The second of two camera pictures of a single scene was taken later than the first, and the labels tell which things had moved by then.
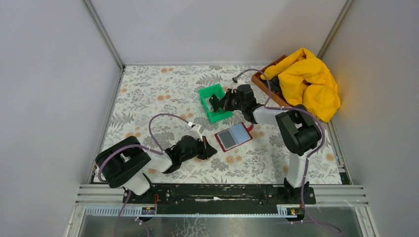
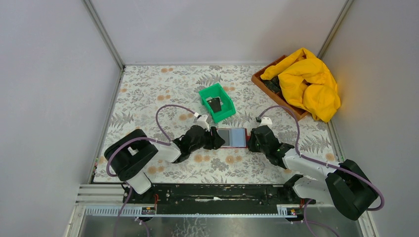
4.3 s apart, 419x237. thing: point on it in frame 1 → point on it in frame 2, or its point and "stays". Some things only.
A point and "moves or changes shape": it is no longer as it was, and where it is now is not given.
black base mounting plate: (184, 199) stays
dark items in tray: (273, 83) stays
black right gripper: (229, 95) → (250, 142)
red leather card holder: (233, 137) moves or changes shape
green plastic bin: (205, 94) stays
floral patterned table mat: (156, 104) stays
